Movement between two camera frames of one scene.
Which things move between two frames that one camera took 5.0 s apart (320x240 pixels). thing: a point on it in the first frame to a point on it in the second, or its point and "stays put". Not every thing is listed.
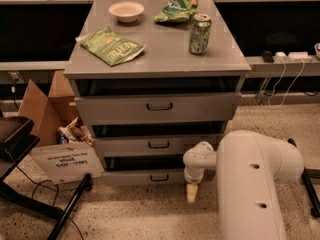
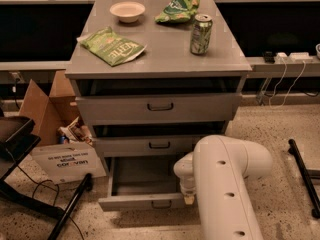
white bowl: [126, 11] stays put
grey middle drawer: [167, 139] stays put
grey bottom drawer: [143, 169] to [140, 196]
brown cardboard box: [51, 112] stays put
